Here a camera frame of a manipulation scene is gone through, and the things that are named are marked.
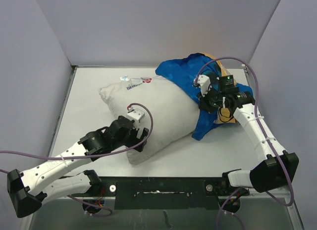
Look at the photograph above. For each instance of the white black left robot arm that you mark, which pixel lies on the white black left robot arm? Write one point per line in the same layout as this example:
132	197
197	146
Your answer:
32	188

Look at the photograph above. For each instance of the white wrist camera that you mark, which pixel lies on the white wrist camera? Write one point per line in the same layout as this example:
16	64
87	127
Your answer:
204	83
136	115

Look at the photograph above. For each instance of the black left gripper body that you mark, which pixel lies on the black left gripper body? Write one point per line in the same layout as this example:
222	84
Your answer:
131	139

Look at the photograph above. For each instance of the aluminium frame rail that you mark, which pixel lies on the aluminium frame rail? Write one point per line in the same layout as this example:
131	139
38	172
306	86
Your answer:
242	210

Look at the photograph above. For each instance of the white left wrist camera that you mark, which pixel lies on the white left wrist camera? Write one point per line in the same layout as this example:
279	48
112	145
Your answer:
136	115

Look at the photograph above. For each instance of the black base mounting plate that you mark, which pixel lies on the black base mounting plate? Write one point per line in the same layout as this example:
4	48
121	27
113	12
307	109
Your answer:
162	193

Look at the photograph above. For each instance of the white pillow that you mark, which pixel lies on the white pillow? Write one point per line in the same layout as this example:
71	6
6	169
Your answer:
173	113

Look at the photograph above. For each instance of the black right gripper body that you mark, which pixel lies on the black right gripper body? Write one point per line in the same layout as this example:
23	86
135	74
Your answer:
211	100

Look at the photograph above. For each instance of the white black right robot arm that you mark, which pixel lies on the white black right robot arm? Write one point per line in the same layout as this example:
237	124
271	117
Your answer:
276	166

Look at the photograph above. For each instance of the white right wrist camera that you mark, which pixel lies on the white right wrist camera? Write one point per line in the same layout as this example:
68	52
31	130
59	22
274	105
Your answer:
204	83

